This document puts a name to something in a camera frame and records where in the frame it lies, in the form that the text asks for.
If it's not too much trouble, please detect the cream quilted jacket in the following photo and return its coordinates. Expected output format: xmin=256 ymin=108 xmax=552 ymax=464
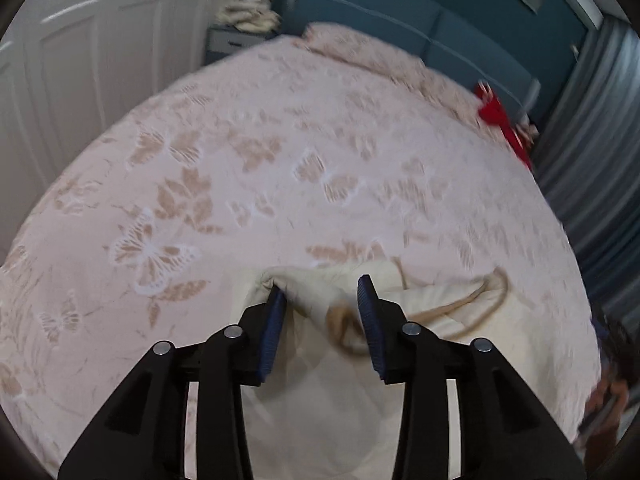
xmin=227 ymin=257 xmax=576 ymax=480

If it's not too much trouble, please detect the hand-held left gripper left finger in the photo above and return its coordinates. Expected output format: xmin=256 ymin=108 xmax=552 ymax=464
xmin=59 ymin=285 xmax=287 ymax=480

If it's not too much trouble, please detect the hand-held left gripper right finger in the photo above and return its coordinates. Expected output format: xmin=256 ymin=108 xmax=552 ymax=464
xmin=357 ymin=275 xmax=586 ymax=480

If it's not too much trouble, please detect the pile of cream clothes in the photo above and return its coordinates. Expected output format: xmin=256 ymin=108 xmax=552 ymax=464
xmin=215 ymin=0 xmax=283 ymax=33

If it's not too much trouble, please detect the pink floral bedspread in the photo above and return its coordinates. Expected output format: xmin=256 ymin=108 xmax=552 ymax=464
xmin=0 ymin=35 xmax=601 ymax=480

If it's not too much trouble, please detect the grey nightstand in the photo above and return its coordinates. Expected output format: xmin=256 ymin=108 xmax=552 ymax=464
xmin=205 ymin=25 xmax=278 ymax=66

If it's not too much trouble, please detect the white panelled wardrobe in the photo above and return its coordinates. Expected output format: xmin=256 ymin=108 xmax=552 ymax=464
xmin=0 ymin=0 xmax=251 ymax=261

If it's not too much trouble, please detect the grey-blue curtain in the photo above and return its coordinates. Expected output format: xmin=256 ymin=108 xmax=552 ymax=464
xmin=530 ymin=17 xmax=640 ymax=311

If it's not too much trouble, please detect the blue upholstered headboard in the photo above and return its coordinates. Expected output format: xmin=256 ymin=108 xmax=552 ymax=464
xmin=280 ymin=0 xmax=543 ymax=121

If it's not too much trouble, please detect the plush toy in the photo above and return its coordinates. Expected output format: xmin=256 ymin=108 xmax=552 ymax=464
xmin=515 ymin=120 xmax=541 ymax=148

